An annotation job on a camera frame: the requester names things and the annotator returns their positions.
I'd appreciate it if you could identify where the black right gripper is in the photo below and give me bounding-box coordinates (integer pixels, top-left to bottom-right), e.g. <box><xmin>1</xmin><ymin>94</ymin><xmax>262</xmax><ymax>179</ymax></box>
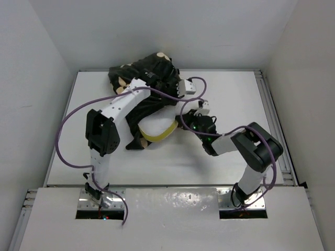
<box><xmin>176</xmin><ymin>109</ymin><xmax>207</xmax><ymax>142</ymax></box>

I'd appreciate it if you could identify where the black pillowcase with beige flowers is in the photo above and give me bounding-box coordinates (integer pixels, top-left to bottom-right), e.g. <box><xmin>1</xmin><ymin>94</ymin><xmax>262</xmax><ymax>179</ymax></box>
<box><xmin>108</xmin><ymin>52</ymin><xmax>178</xmax><ymax>150</ymax></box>

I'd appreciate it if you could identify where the white pillow with yellow edge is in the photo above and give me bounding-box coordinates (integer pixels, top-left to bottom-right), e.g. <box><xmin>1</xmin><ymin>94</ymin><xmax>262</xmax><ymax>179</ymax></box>
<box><xmin>138</xmin><ymin>102</ymin><xmax>184</xmax><ymax>143</ymax></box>

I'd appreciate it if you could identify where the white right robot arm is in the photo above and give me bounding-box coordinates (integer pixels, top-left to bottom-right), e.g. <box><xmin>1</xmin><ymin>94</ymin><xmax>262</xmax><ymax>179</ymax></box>
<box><xmin>180</xmin><ymin>109</ymin><xmax>283</xmax><ymax>208</ymax></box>

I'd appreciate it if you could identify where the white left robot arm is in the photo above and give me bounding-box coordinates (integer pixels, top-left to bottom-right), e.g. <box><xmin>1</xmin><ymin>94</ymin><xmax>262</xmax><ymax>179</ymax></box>
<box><xmin>85</xmin><ymin>61</ymin><xmax>181</xmax><ymax>200</ymax></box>

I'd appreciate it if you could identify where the white front cover board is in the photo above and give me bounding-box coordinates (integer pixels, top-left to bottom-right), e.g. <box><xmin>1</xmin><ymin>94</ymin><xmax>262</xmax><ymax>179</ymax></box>
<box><xmin>20</xmin><ymin>187</ymin><xmax>323</xmax><ymax>250</ymax></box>

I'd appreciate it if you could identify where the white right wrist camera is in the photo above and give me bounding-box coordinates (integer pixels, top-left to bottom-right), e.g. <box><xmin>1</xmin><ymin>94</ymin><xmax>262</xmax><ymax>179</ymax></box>
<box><xmin>194</xmin><ymin>99</ymin><xmax>210</xmax><ymax>116</ymax></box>

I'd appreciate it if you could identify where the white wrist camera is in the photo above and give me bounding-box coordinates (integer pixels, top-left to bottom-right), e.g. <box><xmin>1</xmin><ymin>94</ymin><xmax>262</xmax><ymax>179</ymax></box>
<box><xmin>177</xmin><ymin>79</ymin><xmax>196</xmax><ymax>96</ymax></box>
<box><xmin>194</xmin><ymin>99</ymin><xmax>210</xmax><ymax>116</ymax></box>

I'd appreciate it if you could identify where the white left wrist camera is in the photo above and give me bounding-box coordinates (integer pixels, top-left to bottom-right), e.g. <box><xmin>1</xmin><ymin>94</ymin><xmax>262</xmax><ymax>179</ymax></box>
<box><xmin>177</xmin><ymin>79</ymin><xmax>196</xmax><ymax>96</ymax></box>

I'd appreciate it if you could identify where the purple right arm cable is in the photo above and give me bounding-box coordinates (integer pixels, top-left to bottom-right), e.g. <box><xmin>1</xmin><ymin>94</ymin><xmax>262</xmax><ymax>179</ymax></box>
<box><xmin>179</xmin><ymin>98</ymin><xmax>278</xmax><ymax>211</ymax></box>

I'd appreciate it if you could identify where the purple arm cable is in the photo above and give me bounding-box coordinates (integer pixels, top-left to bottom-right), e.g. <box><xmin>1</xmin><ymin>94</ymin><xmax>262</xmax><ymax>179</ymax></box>
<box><xmin>55</xmin><ymin>76</ymin><xmax>207</xmax><ymax>226</ymax></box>
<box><xmin>179</xmin><ymin>98</ymin><xmax>278</xmax><ymax>211</ymax></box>

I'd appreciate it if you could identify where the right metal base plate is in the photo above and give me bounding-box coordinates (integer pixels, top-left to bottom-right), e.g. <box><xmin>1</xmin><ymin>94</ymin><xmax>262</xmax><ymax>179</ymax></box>
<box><xmin>217</xmin><ymin>187</ymin><xmax>266</xmax><ymax>211</ymax></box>

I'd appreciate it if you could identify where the metal base plate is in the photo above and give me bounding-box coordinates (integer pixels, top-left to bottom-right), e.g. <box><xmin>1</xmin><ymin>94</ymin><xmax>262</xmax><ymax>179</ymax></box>
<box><xmin>217</xmin><ymin>187</ymin><xmax>266</xmax><ymax>211</ymax></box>
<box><xmin>77</xmin><ymin>189</ymin><xmax>125</xmax><ymax>211</ymax></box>

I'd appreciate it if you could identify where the aluminium rail right side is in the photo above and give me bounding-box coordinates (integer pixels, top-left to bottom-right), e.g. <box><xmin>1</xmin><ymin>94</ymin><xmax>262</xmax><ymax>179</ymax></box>
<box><xmin>254</xmin><ymin>70</ymin><xmax>299</xmax><ymax>186</ymax></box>

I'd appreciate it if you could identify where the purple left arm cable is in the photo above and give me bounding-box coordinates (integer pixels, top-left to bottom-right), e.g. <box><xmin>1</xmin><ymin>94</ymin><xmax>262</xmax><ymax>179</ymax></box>
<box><xmin>55</xmin><ymin>76</ymin><xmax>207</xmax><ymax>226</ymax></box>

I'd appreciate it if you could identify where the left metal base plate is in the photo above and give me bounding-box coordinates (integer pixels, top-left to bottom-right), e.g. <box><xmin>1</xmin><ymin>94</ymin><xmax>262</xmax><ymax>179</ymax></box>
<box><xmin>77</xmin><ymin>189</ymin><xmax>125</xmax><ymax>211</ymax></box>

